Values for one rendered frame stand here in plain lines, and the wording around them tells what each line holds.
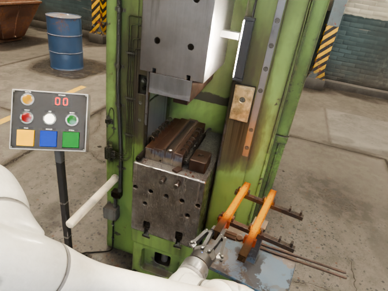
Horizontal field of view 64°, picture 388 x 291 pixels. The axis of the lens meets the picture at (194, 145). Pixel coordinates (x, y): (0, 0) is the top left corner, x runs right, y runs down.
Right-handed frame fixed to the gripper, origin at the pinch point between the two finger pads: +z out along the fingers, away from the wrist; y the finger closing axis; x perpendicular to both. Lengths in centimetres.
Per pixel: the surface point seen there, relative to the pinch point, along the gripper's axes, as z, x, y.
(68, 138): 7, 7, -82
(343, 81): 638, -66, 46
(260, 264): 18.9, -27.4, 17.7
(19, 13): 379, -27, -595
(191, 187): 26.9, -7.8, -24.3
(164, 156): 30, 2, -43
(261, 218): 15.4, -0.2, 12.2
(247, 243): -1.3, -0.1, 11.4
